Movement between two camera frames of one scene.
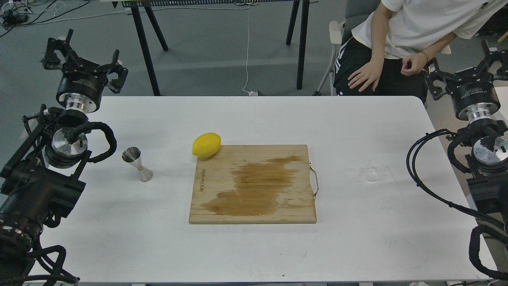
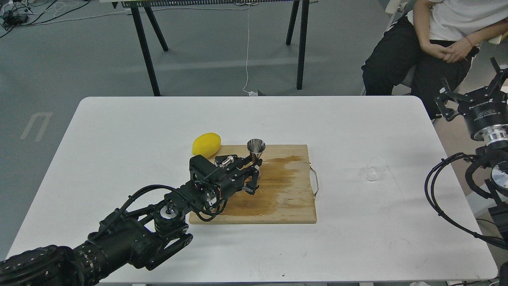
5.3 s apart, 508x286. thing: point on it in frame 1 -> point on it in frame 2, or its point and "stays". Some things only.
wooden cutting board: (247, 184) stays
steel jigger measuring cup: (132, 155) -> (256, 146)
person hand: (370, 72) -> (435, 50)
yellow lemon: (206, 145) stays
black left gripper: (81, 85) -> (220, 179)
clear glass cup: (374, 166) stays
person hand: (413, 64) -> (461, 48)
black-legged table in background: (300, 11) stays
